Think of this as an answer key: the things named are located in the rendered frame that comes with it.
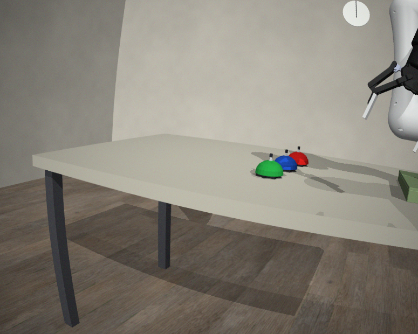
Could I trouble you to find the green bell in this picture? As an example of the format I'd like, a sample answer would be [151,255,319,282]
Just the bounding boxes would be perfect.
[255,154,283,179]

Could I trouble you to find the red bell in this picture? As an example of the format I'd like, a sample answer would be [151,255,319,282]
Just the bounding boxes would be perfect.
[289,147,309,167]

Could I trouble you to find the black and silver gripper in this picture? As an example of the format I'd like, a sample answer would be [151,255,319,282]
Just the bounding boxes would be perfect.
[362,45,418,119]

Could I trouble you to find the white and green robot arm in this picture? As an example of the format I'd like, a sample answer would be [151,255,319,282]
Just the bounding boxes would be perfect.
[388,0,418,142]

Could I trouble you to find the blue dome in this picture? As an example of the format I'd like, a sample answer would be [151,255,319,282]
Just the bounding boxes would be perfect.
[275,149,297,172]

